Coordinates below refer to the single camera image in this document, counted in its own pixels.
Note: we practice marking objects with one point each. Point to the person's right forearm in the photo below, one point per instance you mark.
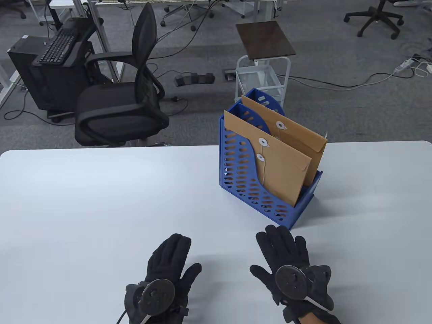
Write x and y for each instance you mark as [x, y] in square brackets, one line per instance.
[312, 319]

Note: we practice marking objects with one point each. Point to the white desk frame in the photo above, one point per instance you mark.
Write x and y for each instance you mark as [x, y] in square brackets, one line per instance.
[266, 8]
[105, 44]

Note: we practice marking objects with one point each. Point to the black mesh office chair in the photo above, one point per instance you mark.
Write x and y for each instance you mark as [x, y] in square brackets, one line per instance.
[114, 111]

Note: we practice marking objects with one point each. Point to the person's right hand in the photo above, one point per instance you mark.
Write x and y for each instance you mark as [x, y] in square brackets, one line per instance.
[287, 249]

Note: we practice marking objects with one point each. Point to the white metal cart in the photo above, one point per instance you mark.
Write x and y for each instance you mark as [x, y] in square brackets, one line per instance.
[251, 76]

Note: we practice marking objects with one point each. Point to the brown document pouch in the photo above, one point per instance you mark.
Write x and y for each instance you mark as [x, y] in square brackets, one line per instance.
[283, 168]
[303, 138]

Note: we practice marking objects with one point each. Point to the black computer tower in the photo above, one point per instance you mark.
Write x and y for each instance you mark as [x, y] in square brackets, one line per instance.
[44, 84]

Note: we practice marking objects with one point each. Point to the person's left hand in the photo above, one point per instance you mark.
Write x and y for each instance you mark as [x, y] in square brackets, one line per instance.
[168, 256]

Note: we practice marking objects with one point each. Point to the black and white controller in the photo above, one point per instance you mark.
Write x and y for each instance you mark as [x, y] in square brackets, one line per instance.
[158, 297]
[290, 281]

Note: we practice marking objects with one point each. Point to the blue perforated file holder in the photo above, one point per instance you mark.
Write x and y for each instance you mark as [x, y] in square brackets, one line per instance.
[303, 209]

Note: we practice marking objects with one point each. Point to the floor socket box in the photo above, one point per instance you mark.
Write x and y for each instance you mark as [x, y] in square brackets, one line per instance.
[228, 75]

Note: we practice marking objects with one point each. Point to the black swivel chair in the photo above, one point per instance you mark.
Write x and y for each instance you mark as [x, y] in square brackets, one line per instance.
[22, 15]
[378, 17]

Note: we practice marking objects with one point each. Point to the brown wooden board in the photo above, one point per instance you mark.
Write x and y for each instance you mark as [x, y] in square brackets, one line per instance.
[265, 38]

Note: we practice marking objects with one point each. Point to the black keyboard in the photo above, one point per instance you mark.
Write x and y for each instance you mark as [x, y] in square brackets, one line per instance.
[57, 47]

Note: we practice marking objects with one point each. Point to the grey chair base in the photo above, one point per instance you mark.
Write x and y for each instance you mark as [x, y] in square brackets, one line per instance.
[193, 27]

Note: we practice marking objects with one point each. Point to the white power strip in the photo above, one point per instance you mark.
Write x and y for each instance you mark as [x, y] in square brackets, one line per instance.
[403, 65]

